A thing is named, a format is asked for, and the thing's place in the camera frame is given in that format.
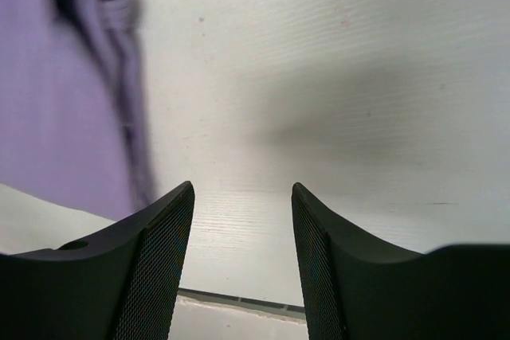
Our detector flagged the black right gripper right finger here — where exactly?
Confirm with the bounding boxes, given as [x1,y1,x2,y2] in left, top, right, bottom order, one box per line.
[291,183,509,339]

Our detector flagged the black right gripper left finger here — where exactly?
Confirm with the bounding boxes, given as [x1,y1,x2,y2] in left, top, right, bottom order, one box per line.
[1,182,195,340]

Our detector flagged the purple t shirt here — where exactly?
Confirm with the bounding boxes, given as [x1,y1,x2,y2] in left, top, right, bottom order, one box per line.
[1,0,155,220]

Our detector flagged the aluminium table edge rail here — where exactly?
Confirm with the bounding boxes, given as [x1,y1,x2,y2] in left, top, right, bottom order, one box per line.
[178,288,304,314]

